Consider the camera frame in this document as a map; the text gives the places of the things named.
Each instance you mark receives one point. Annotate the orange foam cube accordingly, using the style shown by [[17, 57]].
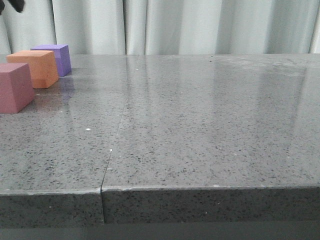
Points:
[[42, 65]]

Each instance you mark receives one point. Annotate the purple foam cube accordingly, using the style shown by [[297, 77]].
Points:
[[61, 54]]

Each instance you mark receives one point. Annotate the black blurred gripper finger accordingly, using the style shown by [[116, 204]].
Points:
[[18, 5]]

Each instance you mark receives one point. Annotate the grey-white curtain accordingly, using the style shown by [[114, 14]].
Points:
[[151, 27]]

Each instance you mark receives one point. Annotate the pink foam cube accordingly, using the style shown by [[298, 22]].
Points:
[[16, 90]]

